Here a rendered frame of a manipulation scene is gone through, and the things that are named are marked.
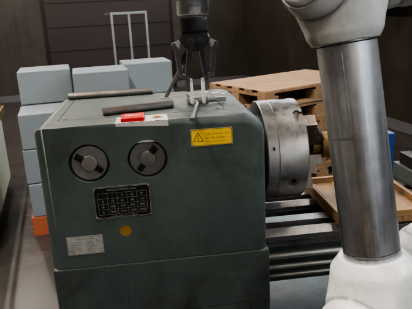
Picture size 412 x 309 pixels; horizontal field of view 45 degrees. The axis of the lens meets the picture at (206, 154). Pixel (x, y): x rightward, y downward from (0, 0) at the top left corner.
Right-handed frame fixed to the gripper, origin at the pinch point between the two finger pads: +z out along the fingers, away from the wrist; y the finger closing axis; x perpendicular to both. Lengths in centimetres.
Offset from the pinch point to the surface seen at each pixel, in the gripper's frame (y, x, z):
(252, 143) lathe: 12.4, -13.9, 12.7
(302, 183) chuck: 30.1, -1.7, 29.7
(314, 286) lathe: 40, 15, 76
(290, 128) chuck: 26.6, -0.6, 12.7
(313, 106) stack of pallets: 124, 264, 61
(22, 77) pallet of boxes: -106, 246, 19
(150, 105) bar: -13.4, -0.2, 3.1
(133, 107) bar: -18.2, -1.3, 3.0
